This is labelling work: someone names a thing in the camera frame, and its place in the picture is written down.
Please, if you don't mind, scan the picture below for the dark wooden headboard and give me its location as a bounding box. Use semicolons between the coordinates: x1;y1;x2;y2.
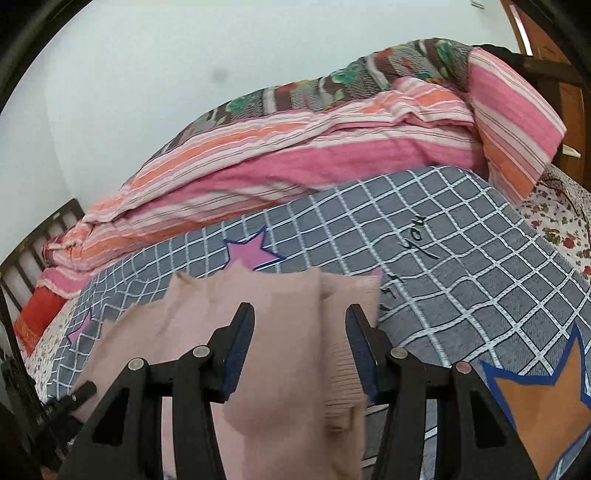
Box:
1;198;84;360

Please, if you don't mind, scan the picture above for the grey checked bed blanket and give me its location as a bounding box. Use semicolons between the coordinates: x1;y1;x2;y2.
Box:
45;165;591;480

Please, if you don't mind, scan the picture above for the pink orange striped quilt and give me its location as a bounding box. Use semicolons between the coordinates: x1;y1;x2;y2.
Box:
38;46;566;299

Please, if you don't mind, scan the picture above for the pink knit sweater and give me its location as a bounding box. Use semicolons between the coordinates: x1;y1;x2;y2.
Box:
80;264;381;479

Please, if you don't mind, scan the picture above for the brown floral patterned quilt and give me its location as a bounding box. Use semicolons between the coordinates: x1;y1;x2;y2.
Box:
156;37;477;153

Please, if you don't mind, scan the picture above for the red pillow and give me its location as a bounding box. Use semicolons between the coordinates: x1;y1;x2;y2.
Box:
14;287;66;357

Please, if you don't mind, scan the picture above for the white floral bed sheet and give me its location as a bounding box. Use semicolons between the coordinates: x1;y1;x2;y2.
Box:
517;164;591;281

